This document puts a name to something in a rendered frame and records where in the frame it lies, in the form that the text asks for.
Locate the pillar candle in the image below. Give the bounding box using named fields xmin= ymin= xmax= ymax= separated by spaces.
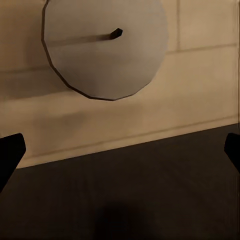
xmin=41 ymin=0 xmax=169 ymax=101

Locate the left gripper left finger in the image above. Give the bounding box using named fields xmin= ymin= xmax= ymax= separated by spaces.
xmin=0 ymin=133 xmax=26 ymax=193

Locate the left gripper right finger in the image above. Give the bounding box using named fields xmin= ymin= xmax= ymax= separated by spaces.
xmin=224 ymin=133 xmax=240 ymax=173

